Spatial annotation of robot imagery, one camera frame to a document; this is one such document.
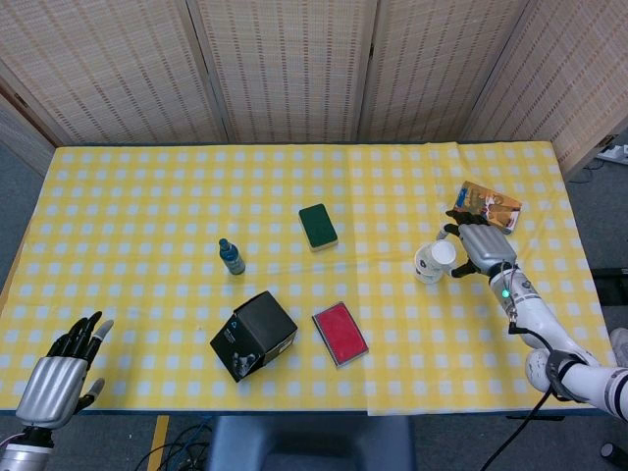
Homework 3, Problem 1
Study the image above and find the black floor cable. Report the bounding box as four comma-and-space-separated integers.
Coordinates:
134, 424, 213, 471

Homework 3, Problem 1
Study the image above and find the black cardboard box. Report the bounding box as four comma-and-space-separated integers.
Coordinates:
209, 289, 299, 384

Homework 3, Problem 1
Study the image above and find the woven folding screen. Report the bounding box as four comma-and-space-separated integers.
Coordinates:
0, 0, 628, 179

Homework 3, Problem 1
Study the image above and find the grey robot torso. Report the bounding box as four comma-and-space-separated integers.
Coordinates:
207, 415, 417, 471

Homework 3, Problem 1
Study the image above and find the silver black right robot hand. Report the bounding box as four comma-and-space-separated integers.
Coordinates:
441, 209, 518, 282

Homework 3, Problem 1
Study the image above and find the blue spray bottle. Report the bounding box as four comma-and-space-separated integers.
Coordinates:
218, 237, 247, 276

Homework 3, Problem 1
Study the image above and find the blue floor cable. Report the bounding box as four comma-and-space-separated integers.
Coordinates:
174, 415, 213, 465

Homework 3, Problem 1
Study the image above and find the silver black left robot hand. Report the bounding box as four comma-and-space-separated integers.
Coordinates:
14, 310, 115, 432

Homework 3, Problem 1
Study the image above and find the colourful printed carton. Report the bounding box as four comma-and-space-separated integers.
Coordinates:
451, 181, 523, 236

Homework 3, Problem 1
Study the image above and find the yellow white checkered tablecloth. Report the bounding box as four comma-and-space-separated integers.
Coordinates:
0, 141, 617, 417

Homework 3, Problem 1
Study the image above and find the floral white paper cup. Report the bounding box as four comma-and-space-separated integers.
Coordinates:
413, 243, 443, 286
428, 238, 461, 276

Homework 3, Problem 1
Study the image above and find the green yellow scrub sponge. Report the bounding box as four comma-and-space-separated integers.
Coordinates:
297, 202, 340, 253

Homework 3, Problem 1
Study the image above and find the black equipment base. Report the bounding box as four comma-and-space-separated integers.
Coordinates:
590, 267, 628, 308

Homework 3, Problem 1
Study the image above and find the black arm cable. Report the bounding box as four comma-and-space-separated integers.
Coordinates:
483, 318, 602, 471

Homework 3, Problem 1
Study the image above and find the red flat case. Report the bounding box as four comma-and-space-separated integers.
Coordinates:
311, 301, 370, 369

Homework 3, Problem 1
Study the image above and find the white power strip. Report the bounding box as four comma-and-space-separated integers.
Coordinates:
595, 140, 628, 166

